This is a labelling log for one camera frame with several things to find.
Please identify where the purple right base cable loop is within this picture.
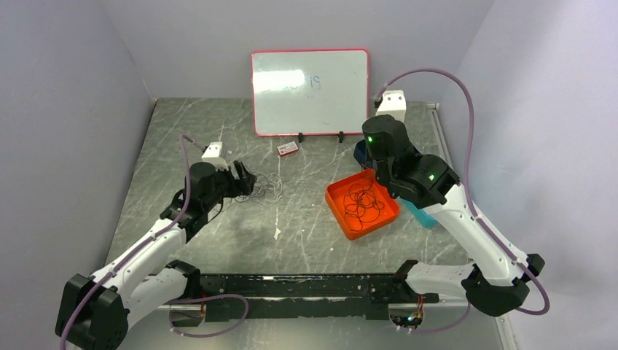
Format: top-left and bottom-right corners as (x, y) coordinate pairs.
(394, 301), (472, 335)

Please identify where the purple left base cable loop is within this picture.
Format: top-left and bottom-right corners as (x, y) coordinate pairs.
(168, 293), (250, 339)

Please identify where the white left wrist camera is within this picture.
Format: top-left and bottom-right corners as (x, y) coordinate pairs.
(201, 141), (229, 171)

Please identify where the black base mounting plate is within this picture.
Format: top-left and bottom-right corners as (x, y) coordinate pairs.
(181, 273), (439, 322)

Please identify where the metal right table edge rail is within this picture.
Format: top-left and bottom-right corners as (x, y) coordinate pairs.
(426, 103), (452, 166)

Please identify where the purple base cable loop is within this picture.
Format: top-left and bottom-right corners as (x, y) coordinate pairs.
(394, 301), (472, 335)
(168, 293), (250, 339)

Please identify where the orange plastic tray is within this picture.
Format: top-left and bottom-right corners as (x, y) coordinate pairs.
(325, 169), (400, 241)

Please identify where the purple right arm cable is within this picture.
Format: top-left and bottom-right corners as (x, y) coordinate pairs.
(373, 68), (552, 317)

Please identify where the light blue plastic tray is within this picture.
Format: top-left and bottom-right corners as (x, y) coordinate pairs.
(401, 199), (438, 229)

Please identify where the white thin cable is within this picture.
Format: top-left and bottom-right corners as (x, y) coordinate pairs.
(236, 173), (285, 208)

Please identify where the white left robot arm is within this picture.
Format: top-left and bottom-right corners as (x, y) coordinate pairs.
(55, 160), (257, 349)

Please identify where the pink framed whiteboard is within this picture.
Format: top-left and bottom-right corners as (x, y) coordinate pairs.
(251, 48), (370, 136)

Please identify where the dark navy plastic tray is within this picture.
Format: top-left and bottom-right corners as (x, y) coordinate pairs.
(353, 139), (375, 169)

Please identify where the aluminium frame rail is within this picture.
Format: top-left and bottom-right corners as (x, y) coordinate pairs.
(67, 289), (513, 350)

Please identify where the small red white box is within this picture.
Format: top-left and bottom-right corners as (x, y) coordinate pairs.
(276, 141), (299, 157)

